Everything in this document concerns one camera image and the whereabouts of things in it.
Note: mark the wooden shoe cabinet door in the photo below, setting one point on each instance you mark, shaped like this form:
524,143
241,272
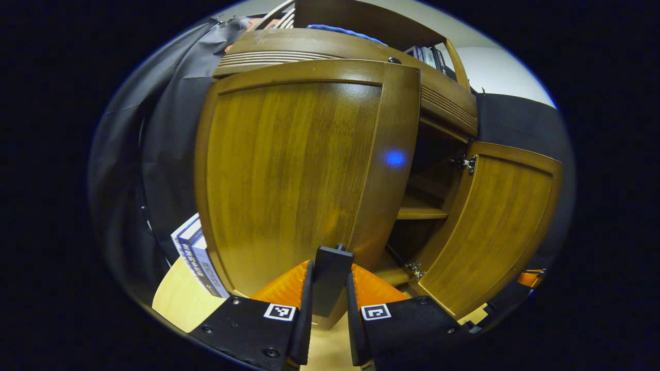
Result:
495,232
289,175

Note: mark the blue and white book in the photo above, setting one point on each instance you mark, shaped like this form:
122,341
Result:
186,237
209,268

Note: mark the black book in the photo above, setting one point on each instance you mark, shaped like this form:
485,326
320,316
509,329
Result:
443,63

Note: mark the wooden cabinet drawer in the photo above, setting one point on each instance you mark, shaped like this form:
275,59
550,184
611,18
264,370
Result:
319,44

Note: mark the light grey book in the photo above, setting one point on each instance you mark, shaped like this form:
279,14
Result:
428,56

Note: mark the metal door hinge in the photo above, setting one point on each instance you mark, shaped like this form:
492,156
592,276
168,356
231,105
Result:
466,164
415,270

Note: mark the wooden double-door shoe cabinet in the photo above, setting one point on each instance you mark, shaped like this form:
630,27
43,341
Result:
448,103

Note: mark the folded blue towel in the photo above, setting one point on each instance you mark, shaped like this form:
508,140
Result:
340,32

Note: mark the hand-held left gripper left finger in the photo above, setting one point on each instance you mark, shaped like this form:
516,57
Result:
306,324

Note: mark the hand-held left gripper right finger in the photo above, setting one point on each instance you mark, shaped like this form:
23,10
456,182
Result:
352,324

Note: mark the wooden inner shelf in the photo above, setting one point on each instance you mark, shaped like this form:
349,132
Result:
417,211

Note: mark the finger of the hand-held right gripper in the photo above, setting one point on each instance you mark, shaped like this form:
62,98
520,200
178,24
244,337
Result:
530,278

